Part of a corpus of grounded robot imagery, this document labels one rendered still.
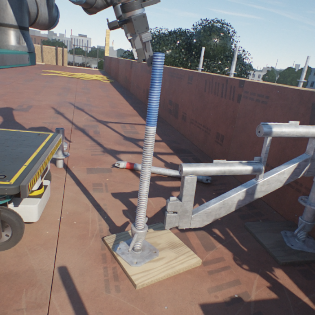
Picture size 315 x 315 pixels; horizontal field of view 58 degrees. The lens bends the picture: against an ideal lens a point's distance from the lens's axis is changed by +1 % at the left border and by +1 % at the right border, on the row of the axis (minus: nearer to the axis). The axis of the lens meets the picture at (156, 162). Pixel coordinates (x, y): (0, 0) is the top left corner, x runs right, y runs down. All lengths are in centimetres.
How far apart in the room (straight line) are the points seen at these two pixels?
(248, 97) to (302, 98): 51
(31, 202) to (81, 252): 31
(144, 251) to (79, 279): 27
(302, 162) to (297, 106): 51
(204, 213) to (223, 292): 29
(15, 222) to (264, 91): 159
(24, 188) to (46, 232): 37
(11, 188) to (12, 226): 22
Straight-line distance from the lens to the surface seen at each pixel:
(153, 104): 95
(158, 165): 218
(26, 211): 131
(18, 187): 103
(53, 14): 165
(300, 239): 155
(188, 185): 108
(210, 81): 271
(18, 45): 144
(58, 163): 200
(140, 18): 97
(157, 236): 130
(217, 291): 114
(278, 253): 142
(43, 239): 131
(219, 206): 118
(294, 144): 173
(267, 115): 193
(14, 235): 121
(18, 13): 147
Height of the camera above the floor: 75
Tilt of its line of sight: 20 degrees down
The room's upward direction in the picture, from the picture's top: 7 degrees clockwise
